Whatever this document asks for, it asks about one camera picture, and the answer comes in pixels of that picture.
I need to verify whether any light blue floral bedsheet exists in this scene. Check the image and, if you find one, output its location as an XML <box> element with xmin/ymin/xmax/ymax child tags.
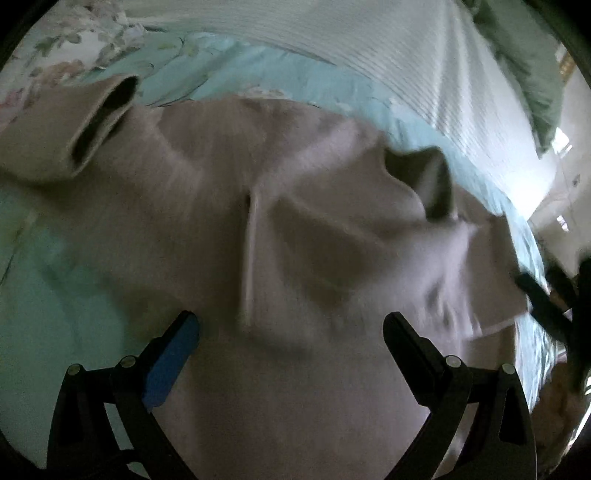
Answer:
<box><xmin>1</xmin><ymin>33</ymin><xmax>551</xmax><ymax>464</ymax></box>

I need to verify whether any white floral pillow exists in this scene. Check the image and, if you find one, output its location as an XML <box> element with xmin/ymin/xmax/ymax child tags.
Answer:
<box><xmin>1</xmin><ymin>1</ymin><xmax>146</xmax><ymax>127</ymax></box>

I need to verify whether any white striped blanket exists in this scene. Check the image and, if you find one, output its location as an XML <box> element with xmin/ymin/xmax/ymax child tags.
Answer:
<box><xmin>123</xmin><ymin>1</ymin><xmax>555</xmax><ymax>217</ymax></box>

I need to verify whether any green pillow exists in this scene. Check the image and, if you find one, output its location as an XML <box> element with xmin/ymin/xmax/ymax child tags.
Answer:
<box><xmin>464</xmin><ymin>1</ymin><xmax>564</xmax><ymax>156</ymax></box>

